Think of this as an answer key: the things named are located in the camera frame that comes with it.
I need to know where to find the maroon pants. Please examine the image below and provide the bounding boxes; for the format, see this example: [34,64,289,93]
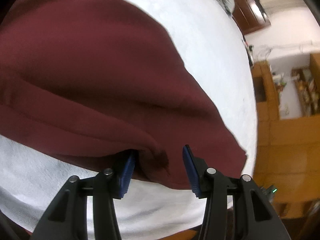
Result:
[0,0,248,190]

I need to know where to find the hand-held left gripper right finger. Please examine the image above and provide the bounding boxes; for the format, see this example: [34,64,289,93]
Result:
[182,144,292,240]

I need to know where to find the bed with white sheet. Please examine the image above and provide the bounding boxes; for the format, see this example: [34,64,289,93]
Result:
[0,0,258,240]

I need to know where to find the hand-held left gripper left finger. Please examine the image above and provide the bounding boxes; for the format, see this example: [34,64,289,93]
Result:
[30,149,137,240]

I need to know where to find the wooden desk with clutter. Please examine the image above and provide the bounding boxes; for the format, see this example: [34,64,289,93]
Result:
[250,52,320,219]

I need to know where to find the dark wooden headboard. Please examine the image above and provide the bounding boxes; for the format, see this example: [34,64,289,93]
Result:
[229,0,272,35]

